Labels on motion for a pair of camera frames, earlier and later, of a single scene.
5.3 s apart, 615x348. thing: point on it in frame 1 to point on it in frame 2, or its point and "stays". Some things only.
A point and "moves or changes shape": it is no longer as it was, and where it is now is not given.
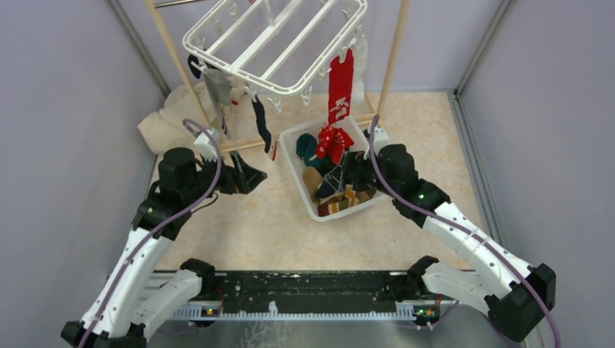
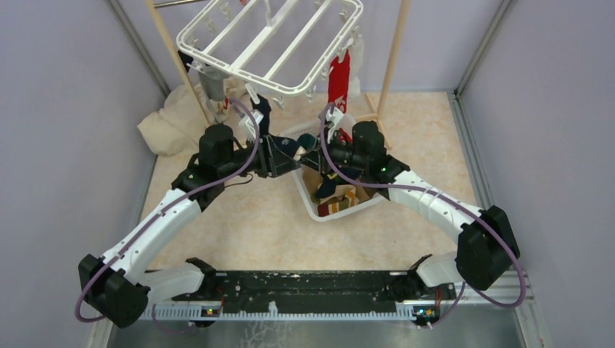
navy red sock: x=270 y=147 moves or changes shape
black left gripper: x=241 y=178 to x=273 y=162
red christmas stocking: x=340 y=88 stays
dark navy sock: x=194 y=71 to x=185 y=60
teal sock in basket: x=307 y=148 stays
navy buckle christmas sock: x=323 y=190 stays
